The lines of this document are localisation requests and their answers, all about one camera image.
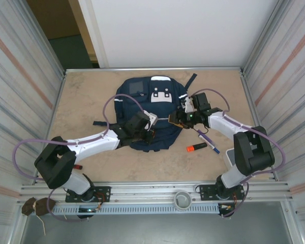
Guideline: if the navy blue backpack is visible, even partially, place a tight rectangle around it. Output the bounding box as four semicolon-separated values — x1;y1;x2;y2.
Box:
93;73;198;153

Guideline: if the grey plastic ring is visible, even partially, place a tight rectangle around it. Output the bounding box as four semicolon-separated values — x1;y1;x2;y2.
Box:
174;191;193;211

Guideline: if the orange black highlighter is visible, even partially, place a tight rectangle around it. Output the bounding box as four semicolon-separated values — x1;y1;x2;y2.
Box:
187;142;207;153

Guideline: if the purple marker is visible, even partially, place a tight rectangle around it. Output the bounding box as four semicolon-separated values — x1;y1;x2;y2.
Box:
197;129;213;145

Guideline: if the slotted cable duct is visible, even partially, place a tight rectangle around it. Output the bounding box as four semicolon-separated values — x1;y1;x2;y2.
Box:
52;204;221;216

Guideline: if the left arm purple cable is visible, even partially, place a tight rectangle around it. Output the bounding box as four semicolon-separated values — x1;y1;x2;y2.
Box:
13;94;145;222

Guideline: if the aluminium table edge bar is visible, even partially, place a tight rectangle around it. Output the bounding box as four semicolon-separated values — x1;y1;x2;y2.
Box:
64;66;245;75

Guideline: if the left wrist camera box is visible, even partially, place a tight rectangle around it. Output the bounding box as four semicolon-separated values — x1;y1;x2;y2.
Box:
142;110;159;126

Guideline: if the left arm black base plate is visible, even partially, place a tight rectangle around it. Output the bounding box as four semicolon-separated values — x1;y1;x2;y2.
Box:
65;186;111;203

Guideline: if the black controller board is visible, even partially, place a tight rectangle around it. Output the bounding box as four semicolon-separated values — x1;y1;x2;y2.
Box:
218;203;236;219
77;206;100;220

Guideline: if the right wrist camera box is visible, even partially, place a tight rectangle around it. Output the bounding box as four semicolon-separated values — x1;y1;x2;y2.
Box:
182;96;197;113

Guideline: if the aluminium mounting rail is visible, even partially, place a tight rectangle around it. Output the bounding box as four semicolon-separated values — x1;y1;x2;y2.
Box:
19;180;295;204

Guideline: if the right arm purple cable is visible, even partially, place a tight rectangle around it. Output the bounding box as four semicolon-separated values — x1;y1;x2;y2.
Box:
190;88;286;218

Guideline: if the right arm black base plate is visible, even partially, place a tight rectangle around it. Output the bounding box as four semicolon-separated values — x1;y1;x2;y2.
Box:
198;184;246;201

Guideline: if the white blue pen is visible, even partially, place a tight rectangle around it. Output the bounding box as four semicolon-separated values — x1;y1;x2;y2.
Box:
198;134;221;155

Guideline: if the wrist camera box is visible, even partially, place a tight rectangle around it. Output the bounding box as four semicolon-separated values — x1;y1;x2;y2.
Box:
182;96;197;113
142;110;159;126

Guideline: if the brown cloth bundle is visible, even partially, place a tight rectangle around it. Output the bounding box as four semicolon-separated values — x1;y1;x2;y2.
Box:
21;197;56;217

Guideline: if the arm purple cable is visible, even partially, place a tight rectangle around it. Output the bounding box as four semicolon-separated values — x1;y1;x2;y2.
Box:
13;94;145;222
190;88;286;218

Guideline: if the white grey scale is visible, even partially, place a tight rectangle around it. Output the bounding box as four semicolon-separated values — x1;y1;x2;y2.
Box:
225;149;238;168

